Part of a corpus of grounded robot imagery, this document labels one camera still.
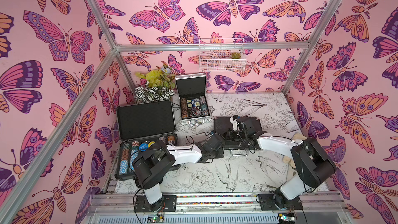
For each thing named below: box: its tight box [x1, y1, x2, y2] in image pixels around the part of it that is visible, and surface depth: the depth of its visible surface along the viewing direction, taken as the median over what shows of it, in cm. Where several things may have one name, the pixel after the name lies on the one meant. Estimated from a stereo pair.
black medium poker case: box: [213, 116, 268, 157], surface depth 79 cm
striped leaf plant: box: [134, 81, 176, 102], surface depth 92 cm
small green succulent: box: [230, 51, 241, 60], surface depth 95 cm
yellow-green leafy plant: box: [135, 61, 177, 90], surface depth 104 cm
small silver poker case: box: [175, 72, 211, 125], surface depth 108 cm
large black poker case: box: [115, 99, 179, 181], surface depth 94 cm
